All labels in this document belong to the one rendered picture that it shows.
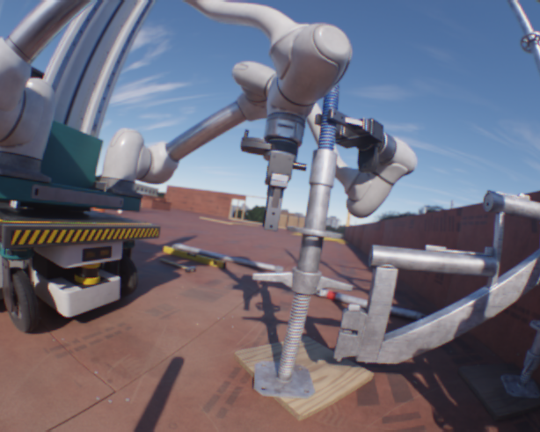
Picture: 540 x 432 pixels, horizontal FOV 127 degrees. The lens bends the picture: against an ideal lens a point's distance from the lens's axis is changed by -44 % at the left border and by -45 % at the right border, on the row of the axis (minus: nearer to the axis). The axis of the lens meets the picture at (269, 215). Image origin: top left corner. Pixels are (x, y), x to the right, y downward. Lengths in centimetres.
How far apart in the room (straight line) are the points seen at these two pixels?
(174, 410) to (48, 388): 28
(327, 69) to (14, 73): 61
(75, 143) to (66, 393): 80
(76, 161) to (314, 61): 88
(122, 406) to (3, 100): 67
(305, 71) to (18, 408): 80
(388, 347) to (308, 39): 63
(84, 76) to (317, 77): 96
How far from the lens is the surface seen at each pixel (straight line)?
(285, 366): 63
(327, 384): 70
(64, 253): 74
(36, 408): 60
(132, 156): 102
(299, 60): 41
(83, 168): 105
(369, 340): 59
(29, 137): 74
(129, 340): 80
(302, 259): 53
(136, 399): 60
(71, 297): 78
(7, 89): 63
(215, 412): 58
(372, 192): 77
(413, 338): 62
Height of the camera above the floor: 42
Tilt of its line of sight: 1 degrees up
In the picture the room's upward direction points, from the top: 9 degrees clockwise
